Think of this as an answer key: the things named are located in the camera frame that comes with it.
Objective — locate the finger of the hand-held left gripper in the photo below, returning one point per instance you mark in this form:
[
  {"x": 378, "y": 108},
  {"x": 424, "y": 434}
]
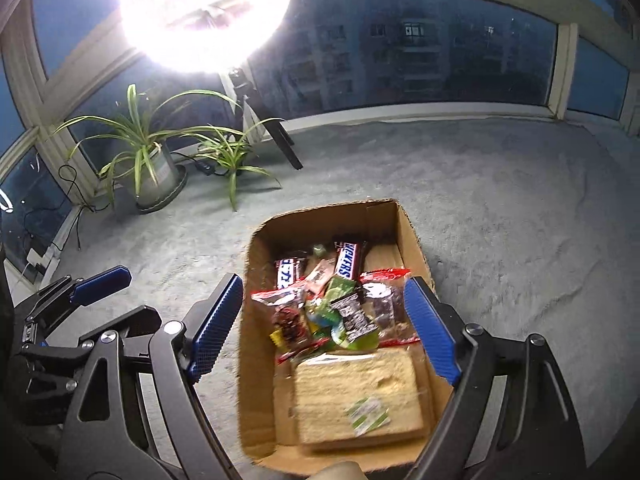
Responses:
[
  {"x": 140, "y": 320},
  {"x": 100, "y": 284}
]

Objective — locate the black candy packet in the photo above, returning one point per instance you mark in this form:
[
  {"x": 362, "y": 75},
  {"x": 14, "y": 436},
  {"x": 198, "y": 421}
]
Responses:
[{"x": 352, "y": 317}]

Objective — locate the small green candy packet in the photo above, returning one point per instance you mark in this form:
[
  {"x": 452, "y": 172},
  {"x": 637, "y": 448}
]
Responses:
[{"x": 340, "y": 287}]

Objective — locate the sandwich bread pack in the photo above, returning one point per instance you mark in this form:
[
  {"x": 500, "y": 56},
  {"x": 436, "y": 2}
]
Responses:
[{"x": 345, "y": 385}]

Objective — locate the pale green plant pot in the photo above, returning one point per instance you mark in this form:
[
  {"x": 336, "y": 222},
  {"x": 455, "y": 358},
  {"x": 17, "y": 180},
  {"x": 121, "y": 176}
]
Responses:
[{"x": 160, "y": 175}]

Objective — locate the pink snack packet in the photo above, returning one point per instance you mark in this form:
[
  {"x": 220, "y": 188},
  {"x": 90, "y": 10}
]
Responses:
[{"x": 320, "y": 275}]

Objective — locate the brown chocolate bar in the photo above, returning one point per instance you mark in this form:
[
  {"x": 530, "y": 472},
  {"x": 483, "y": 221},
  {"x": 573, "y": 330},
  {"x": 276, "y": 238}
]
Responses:
[
  {"x": 349, "y": 260},
  {"x": 289, "y": 272}
]

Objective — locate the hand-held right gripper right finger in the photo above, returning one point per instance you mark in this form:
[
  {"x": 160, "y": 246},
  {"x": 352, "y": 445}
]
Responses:
[{"x": 432, "y": 332}]

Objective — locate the green fruit clear packet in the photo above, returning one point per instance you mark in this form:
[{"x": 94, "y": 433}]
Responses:
[
  {"x": 318, "y": 250},
  {"x": 350, "y": 343}
]

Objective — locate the small spider plantlet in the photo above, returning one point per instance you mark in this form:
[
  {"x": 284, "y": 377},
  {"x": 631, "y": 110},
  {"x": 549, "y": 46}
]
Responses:
[{"x": 225, "y": 152}]

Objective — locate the large spider plant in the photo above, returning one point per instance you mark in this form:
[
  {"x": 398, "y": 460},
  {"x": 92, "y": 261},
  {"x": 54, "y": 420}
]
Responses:
[{"x": 142, "y": 140}]

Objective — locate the green pot saucer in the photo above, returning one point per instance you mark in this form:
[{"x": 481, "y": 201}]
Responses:
[{"x": 175, "y": 196}]

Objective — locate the black tripod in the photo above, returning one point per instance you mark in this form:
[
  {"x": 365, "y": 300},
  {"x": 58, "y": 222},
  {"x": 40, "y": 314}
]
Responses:
[{"x": 282, "y": 135}]

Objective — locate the white power strip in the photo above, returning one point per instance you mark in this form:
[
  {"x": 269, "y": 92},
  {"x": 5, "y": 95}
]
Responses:
[{"x": 40, "y": 260}]

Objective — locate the red date snack packet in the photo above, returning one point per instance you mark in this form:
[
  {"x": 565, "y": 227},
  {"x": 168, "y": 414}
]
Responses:
[
  {"x": 385, "y": 305},
  {"x": 287, "y": 320}
]

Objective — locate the cardboard box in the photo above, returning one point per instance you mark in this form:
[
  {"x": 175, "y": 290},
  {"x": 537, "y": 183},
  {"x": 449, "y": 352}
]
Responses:
[{"x": 260, "y": 360}]

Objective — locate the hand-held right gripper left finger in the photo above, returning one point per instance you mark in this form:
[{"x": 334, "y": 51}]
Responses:
[{"x": 215, "y": 327}]

